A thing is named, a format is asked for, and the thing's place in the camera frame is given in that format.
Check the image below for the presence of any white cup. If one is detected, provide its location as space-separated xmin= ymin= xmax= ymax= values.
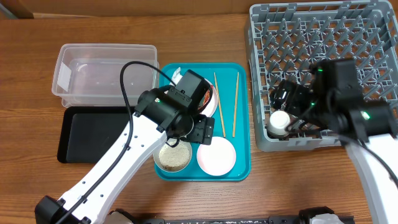
xmin=267 ymin=110 xmax=291 ymax=138

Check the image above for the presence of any left wooden chopstick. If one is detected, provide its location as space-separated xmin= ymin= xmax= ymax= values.
xmin=213 ymin=72 xmax=226 ymax=138

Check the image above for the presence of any grey rice bowl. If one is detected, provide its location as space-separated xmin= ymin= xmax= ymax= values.
xmin=152 ymin=136 xmax=193 ymax=174

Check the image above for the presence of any black tray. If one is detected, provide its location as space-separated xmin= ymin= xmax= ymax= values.
xmin=57 ymin=106 xmax=129 ymax=164

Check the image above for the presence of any white napkin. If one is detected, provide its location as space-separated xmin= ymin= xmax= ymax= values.
xmin=170 ymin=67 xmax=182 ymax=86

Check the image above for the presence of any white rice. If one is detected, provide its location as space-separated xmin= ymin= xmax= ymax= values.
xmin=158 ymin=138 xmax=190 ymax=172

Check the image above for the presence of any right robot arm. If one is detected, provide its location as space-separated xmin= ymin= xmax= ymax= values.
xmin=269 ymin=59 xmax=397 ymax=223

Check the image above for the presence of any clear plastic bin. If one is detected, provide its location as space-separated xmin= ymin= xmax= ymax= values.
xmin=52 ymin=44 xmax=159 ymax=108

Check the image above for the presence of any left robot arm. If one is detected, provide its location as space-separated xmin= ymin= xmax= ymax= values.
xmin=35 ymin=70 xmax=214 ymax=223

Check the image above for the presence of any grey dishwasher rack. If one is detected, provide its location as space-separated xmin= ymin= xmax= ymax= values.
xmin=245 ymin=0 xmax=397 ymax=152

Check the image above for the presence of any large white plate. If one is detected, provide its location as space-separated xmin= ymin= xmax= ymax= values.
xmin=167 ymin=74 xmax=218 ymax=118

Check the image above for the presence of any red snack wrapper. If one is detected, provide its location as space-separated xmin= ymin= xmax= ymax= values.
xmin=198 ymin=90 xmax=212 ymax=109

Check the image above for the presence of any wooden chopstick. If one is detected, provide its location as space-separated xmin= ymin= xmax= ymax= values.
xmin=232 ymin=72 xmax=239 ymax=138
xmin=213 ymin=72 xmax=226 ymax=138

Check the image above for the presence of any teal serving tray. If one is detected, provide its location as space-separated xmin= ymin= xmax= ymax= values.
xmin=154 ymin=63 xmax=251 ymax=182

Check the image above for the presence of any right wooden chopstick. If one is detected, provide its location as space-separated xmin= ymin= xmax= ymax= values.
xmin=232 ymin=72 xmax=239 ymax=138

